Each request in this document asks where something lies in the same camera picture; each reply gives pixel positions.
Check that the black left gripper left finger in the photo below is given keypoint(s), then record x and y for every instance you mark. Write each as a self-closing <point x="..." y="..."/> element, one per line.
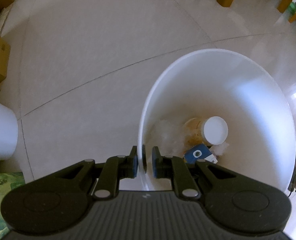
<point x="110" y="173"/>

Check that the milk tea paper cup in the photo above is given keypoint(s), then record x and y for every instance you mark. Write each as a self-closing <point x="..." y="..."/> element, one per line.
<point x="211" y="131"/>

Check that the green leaf pattern bag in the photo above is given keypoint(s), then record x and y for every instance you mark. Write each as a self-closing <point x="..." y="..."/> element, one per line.
<point x="0" y="197"/>

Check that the white plastic waste bin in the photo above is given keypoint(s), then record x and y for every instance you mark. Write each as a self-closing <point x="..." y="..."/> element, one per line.
<point x="217" y="82"/>

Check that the crumpled white paper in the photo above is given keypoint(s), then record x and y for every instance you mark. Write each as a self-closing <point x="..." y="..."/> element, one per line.
<point x="168" y="137"/>

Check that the blue snack wrapper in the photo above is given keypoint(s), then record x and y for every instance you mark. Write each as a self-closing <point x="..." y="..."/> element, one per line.
<point x="200" y="151"/>

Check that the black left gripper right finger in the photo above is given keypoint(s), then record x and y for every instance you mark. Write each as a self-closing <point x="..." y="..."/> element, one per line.
<point x="176" y="170"/>

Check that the white cylindrical container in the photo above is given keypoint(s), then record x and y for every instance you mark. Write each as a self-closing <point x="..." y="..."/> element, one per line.
<point x="8" y="132"/>

